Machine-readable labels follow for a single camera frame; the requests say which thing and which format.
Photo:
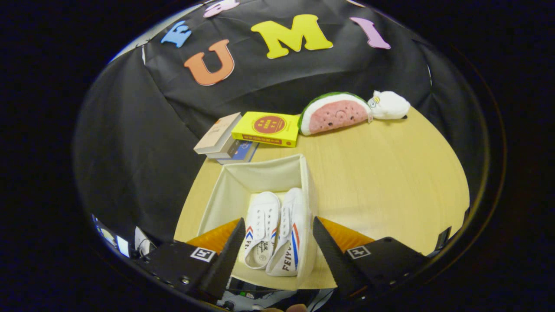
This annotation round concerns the computer monitor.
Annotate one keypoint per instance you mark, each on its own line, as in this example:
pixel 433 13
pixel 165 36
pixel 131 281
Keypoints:
pixel 122 246

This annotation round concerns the beige book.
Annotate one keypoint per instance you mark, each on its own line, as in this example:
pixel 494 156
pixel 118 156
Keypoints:
pixel 217 132

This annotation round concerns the dark boxy object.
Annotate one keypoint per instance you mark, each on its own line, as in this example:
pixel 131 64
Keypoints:
pixel 443 238

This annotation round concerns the grey book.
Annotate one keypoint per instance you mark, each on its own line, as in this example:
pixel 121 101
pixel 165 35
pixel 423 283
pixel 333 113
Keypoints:
pixel 225 151

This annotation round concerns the white plush toy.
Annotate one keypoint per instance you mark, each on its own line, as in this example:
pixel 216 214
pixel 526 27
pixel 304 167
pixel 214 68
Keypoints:
pixel 390 105

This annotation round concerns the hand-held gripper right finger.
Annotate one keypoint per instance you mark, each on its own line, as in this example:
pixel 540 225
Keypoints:
pixel 336 260

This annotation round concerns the cream fabric storage box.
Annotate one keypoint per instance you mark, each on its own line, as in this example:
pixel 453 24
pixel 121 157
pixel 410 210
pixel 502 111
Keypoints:
pixel 243 177

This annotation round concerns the black backdrop cloth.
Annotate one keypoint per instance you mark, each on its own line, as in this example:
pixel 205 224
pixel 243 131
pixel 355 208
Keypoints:
pixel 143 130

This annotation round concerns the white canvas shoe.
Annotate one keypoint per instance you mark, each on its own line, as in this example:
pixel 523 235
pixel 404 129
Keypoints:
pixel 264 221
pixel 295 225

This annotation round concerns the watermelon slice plush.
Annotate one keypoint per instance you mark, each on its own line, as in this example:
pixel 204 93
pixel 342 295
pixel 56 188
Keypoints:
pixel 334 115

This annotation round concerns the yellow book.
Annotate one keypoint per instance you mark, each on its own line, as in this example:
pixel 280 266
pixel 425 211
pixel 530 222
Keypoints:
pixel 266 125

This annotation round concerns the blue book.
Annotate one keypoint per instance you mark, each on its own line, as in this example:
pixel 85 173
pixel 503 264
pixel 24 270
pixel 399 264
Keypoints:
pixel 245 151

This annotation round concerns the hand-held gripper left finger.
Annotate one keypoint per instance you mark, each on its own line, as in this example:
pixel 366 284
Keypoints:
pixel 225 264

